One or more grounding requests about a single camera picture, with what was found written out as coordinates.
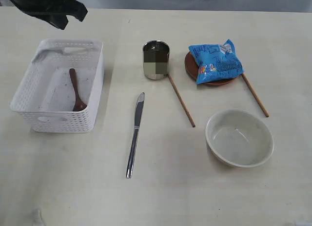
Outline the white ceramic bowl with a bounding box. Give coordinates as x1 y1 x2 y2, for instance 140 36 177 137
205 109 274 168

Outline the brown wooden spoon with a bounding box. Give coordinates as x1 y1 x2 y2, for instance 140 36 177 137
69 68 87 112

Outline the white perforated plastic basket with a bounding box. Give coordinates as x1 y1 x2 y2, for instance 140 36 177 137
10 39 104 133

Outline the brown wooden chopstick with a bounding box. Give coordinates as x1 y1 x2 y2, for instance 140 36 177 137
167 74 195 128
241 73 269 118

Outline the shiny steel cup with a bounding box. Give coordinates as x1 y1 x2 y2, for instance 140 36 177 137
142 40 170 80

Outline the blue snack packet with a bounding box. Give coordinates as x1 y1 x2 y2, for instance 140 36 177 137
189 39 244 84

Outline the round brown wooden plate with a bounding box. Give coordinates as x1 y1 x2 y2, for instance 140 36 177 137
184 52 235 86

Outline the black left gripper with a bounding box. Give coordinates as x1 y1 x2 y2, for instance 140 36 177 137
10 0 88 30

